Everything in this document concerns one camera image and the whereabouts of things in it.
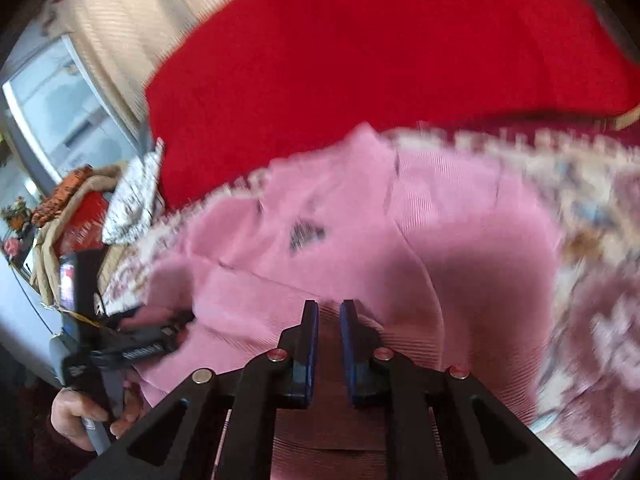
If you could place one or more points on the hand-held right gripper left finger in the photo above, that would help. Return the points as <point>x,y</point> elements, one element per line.
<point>309,345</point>

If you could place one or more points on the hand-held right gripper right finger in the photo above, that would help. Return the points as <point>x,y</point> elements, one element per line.
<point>350,350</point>

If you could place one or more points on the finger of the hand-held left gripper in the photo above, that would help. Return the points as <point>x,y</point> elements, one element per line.
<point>140,351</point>
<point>165,322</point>

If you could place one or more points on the pink sweater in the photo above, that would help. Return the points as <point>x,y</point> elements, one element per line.
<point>400,220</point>

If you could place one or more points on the person's left hand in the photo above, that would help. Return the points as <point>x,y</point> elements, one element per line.
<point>70,415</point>

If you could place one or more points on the beige coat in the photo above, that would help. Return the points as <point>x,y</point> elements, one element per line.
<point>45,255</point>

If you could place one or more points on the red cardboard box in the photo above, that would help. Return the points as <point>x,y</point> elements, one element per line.
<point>82,225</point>

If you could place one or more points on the orange patterned cloth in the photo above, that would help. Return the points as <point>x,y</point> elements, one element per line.
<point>60,195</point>

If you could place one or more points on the artificial flower bouquet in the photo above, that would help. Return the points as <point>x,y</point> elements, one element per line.
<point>15,217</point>

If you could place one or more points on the white patterned cloth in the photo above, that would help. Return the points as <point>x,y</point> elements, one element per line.
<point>130,200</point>

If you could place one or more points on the silver refrigerator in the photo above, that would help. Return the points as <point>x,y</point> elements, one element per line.
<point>55,100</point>

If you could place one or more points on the floral plush blanket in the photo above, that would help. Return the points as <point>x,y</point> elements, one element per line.
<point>600,340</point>

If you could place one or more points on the beige dotted curtain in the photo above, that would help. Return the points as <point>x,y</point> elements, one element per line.
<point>125,20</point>

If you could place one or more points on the red blanket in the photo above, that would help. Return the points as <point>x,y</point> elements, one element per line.
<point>375,50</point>

